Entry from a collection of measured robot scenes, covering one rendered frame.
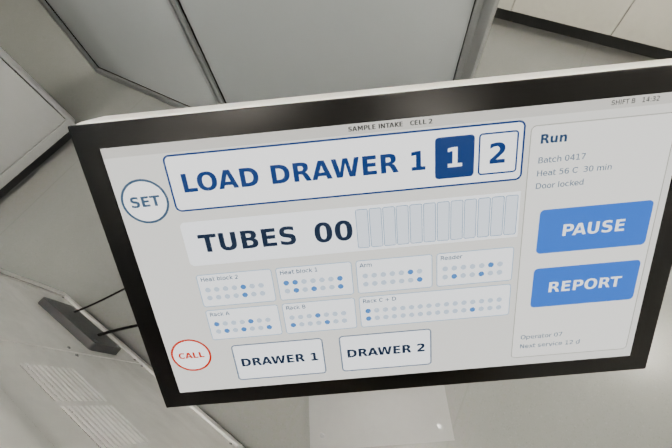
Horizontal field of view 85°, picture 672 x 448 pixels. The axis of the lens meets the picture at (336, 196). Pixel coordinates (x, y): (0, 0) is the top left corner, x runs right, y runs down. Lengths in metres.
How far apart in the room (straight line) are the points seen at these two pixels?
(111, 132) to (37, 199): 1.88
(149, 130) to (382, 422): 1.20
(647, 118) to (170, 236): 0.41
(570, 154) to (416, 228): 0.14
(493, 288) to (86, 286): 1.66
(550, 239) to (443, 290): 0.11
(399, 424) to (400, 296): 1.03
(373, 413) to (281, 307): 1.03
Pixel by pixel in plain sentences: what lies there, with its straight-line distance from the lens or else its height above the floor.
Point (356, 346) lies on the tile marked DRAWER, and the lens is 0.41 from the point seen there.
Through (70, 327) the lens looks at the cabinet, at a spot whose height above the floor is 0.34.
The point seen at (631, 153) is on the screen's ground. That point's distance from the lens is 0.40.
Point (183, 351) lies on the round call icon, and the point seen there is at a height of 1.02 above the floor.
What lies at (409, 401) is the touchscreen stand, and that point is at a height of 0.04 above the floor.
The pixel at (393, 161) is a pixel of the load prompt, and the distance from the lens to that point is 0.31.
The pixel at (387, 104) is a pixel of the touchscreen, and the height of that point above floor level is 1.19.
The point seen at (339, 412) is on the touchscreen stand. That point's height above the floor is 0.04.
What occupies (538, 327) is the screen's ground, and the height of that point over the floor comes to 1.01.
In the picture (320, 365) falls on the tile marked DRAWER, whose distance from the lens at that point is 0.42.
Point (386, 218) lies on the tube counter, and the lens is 0.33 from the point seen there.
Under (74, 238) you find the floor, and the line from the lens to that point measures 1.99.
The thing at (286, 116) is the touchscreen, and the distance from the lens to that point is 0.30.
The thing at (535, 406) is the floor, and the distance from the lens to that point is 1.52.
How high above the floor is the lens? 1.41
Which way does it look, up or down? 60 degrees down
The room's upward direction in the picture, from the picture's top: 8 degrees counter-clockwise
